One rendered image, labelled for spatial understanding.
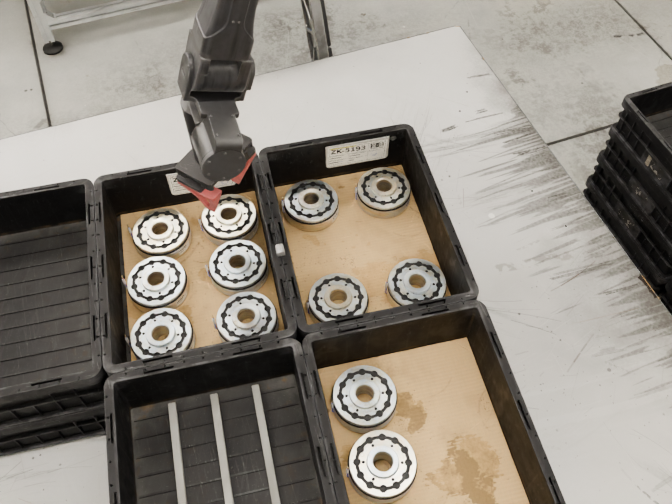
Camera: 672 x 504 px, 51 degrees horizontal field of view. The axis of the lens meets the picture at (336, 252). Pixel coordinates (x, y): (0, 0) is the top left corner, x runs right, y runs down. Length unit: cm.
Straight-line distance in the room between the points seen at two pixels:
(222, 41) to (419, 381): 63
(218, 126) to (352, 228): 51
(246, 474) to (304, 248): 42
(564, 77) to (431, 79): 125
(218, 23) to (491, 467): 75
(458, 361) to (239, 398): 37
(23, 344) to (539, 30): 247
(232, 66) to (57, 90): 214
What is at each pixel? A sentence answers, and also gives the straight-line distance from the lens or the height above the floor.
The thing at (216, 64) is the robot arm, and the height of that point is 133.
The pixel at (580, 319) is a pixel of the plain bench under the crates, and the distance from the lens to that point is 145.
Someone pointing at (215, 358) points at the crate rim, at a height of 93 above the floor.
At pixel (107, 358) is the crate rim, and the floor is 93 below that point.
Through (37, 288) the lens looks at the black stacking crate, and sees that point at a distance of 136.
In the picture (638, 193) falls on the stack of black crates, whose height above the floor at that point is 40.
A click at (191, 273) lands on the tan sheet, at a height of 83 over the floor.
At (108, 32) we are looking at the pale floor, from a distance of 321.
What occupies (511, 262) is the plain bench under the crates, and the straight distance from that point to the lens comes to 148.
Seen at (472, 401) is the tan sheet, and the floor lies 83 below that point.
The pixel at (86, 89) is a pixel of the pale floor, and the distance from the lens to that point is 297.
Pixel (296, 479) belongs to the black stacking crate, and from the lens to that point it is 112.
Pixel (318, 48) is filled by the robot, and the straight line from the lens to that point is 199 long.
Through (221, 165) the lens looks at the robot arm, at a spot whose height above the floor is 124.
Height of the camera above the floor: 190
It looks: 56 degrees down
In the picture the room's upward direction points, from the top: straight up
